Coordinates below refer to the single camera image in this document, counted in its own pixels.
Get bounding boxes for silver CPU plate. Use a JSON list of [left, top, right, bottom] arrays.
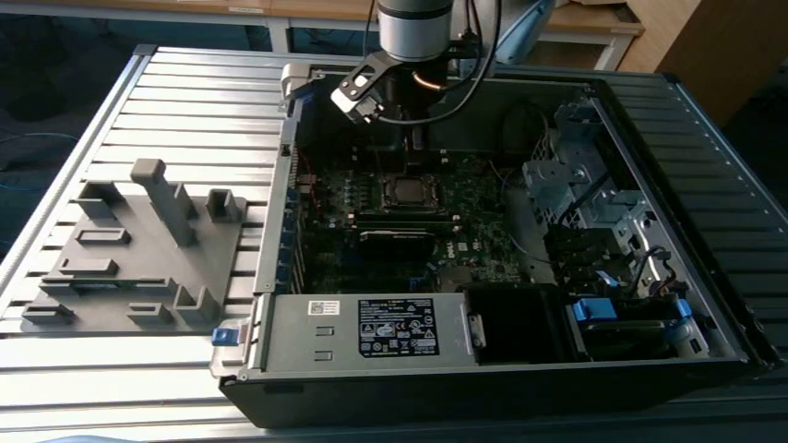
[[394, 177, 432, 203]]

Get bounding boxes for metal socket cover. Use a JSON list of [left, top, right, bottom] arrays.
[[384, 174, 443, 209]]

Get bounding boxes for RAM slot black clips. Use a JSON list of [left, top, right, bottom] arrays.
[[355, 219, 462, 227], [356, 210, 460, 217]]

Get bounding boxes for RAM slot white clips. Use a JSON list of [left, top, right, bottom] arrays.
[[354, 224, 463, 233], [355, 214, 462, 222]]

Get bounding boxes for silver metal drive cage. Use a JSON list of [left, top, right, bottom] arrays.
[[522, 90, 664, 278]]

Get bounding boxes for green motherboard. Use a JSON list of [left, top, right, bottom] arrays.
[[288, 147, 555, 296]]

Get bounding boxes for black graphics card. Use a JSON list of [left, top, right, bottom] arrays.
[[359, 229, 438, 273]]

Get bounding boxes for wooden cabinet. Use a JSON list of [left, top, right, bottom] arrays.
[[619, 0, 788, 126]]

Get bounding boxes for grey parts rack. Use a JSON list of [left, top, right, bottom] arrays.
[[20, 158, 251, 333]]

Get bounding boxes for silver power supply unit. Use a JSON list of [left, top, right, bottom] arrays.
[[246, 291, 488, 373]]

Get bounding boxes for blue disk carrier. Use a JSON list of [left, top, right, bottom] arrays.
[[570, 296, 696, 364]]

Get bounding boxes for black PC case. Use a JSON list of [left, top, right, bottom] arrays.
[[208, 62, 783, 430]]

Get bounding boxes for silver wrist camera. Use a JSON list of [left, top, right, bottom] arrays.
[[330, 52, 388, 125]]

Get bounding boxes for grey plastic case handle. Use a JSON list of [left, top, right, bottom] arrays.
[[280, 64, 310, 101]]

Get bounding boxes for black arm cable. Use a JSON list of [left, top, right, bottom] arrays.
[[362, 0, 504, 126]]

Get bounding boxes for wooden desk white frame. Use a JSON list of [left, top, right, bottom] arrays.
[[0, 0, 647, 71]]

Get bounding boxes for black plastic drive bracket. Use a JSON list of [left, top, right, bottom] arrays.
[[544, 228, 630, 296]]

